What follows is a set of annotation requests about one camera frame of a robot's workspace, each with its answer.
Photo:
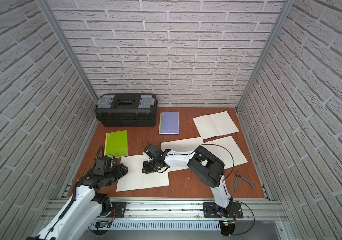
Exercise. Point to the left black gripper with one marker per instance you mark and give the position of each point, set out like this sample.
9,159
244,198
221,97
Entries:
118,171

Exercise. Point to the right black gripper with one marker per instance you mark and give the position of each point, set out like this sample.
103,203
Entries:
147,170

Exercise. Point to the purple cover notebook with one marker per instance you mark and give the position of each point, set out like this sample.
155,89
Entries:
169,123

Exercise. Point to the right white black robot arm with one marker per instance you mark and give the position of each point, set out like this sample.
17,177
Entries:
204,164

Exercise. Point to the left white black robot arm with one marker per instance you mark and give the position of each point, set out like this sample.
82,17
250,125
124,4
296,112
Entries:
86,202

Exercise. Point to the black plastic toolbox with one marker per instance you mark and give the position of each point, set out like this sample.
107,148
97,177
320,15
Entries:
127,110

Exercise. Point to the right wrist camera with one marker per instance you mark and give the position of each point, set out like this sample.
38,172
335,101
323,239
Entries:
153,152

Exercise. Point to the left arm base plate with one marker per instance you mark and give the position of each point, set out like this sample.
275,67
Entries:
118,209

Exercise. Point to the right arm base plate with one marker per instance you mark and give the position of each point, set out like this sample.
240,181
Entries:
211,210

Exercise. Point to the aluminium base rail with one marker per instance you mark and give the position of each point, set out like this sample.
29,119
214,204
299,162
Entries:
182,215

